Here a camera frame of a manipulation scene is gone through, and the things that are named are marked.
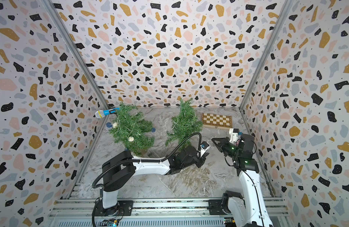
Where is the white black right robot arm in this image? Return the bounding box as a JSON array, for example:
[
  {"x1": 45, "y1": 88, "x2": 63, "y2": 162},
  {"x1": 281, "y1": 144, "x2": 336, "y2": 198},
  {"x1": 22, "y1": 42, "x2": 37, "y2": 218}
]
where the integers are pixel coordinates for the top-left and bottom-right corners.
[{"x1": 211, "y1": 132, "x2": 273, "y2": 227}]

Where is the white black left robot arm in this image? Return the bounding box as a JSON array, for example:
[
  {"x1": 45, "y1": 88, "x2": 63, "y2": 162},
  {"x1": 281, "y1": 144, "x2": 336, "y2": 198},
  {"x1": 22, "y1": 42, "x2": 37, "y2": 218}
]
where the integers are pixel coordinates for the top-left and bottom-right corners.
[{"x1": 99, "y1": 142, "x2": 209, "y2": 210}]

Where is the green right christmas tree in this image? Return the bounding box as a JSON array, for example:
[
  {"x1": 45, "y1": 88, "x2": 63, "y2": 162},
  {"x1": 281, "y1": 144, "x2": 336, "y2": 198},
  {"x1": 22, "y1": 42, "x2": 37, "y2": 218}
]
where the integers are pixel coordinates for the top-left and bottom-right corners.
[{"x1": 165, "y1": 98, "x2": 203, "y2": 146}]

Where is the green christmas tree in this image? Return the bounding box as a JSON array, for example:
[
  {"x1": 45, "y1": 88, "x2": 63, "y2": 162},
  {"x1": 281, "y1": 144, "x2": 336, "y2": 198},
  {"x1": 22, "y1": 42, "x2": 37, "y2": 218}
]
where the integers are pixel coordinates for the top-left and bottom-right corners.
[
  {"x1": 109, "y1": 103, "x2": 155, "y2": 156},
  {"x1": 165, "y1": 98, "x2": 203, "y2": 146}
]

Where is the green left christmas tree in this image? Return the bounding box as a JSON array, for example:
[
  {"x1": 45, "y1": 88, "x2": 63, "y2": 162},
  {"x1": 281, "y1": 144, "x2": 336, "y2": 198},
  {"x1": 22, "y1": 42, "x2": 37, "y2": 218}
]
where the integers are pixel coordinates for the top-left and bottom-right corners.
[{"x1": 109, "y1": 103, "x2": 155, "y2": 156}]

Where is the wooden chess board box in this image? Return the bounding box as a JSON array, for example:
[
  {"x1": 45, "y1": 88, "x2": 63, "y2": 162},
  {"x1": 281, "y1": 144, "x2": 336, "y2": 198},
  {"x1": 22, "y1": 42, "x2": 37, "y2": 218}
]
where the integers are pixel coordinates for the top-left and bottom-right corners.
[{"x1": 201, "y1": 113, "x2": 233, "y2": 130}]

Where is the blue toy microphone on stand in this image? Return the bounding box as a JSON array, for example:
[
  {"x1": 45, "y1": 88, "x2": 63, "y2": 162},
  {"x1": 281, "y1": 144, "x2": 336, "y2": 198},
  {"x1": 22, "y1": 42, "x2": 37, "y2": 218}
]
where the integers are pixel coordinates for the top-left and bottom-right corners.
[{"x1": 95, "y1": 107, "x2": 120, "y2": 118}]

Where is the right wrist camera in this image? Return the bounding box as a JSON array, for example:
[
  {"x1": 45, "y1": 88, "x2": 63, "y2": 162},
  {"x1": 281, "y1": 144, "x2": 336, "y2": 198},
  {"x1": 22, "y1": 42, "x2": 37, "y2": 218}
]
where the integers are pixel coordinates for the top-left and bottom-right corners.
[{"x1": 229, "y1": 128, "x2": 242, "y2": 144}]

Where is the black corrugated cable conduit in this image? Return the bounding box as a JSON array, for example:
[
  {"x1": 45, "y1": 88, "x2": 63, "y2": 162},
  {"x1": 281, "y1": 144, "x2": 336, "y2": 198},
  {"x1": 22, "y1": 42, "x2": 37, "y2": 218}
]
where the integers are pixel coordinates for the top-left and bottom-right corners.
[{"x1": 91, "y1": 132, "x2": 203, "y2": 189}]

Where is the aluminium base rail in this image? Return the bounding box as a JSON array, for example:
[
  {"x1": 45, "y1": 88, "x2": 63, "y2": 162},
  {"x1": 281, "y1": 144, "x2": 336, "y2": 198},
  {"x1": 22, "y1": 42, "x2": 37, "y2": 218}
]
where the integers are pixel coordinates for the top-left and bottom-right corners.
[{"x1": 48, "y1": 197, "x2": 292, "y2": 227}]

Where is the metal right corner post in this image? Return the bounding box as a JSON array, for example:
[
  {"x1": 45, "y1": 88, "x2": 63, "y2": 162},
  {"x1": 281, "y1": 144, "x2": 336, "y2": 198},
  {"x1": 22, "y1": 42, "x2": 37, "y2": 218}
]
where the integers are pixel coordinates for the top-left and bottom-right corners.
[{"x1": 239, "y1": 0, "x2": 292, "y2": 111}]

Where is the metal corner post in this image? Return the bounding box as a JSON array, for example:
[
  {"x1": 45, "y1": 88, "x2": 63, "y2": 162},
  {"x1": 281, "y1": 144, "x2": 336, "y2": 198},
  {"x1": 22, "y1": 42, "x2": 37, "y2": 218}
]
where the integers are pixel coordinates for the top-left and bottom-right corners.
[
  {"x1": 239, "y1": 0, "x2": 292, "y2": 111},
  {"x1": 39, "y1": 0, "x2": 110, "y2": 110}
]

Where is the metal left corner post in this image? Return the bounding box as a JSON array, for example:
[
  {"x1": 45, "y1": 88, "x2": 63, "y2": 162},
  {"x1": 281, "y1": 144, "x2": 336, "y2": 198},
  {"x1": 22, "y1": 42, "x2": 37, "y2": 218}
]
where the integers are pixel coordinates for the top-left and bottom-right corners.
[{"x1": 39, "y1": 0, "x2": 110, "y2": 110}]

